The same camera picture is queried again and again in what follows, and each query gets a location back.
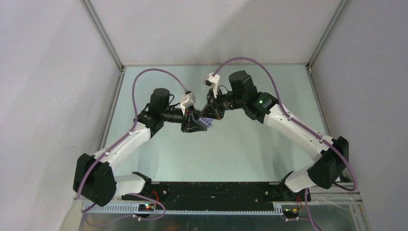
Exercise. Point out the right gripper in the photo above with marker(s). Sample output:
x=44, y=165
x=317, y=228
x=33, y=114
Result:
x=212, y=109

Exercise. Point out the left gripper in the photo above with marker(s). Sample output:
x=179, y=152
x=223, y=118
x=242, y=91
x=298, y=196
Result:
x=190, y=126

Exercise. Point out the purple earbud charging case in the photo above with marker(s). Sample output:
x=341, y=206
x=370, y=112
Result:
x=207, y=122

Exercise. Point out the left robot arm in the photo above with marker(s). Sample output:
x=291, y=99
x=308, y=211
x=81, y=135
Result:
x=95, y=176

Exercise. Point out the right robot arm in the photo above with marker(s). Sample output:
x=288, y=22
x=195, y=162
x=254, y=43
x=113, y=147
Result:
x=328, y=154

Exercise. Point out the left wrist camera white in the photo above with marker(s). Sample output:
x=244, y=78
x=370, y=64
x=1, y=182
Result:
x=187, y=100

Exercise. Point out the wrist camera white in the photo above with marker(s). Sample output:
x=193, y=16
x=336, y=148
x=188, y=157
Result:
x=212, y=81
x=187, y=100

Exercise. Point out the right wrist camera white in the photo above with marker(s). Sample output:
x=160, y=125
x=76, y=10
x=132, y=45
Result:
x=212, y=81

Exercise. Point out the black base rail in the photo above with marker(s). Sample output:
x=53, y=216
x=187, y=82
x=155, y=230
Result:
x=221, y=196

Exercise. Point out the grey slotted cable duct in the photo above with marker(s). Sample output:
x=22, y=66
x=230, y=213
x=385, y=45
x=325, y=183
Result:
x=130, y=208

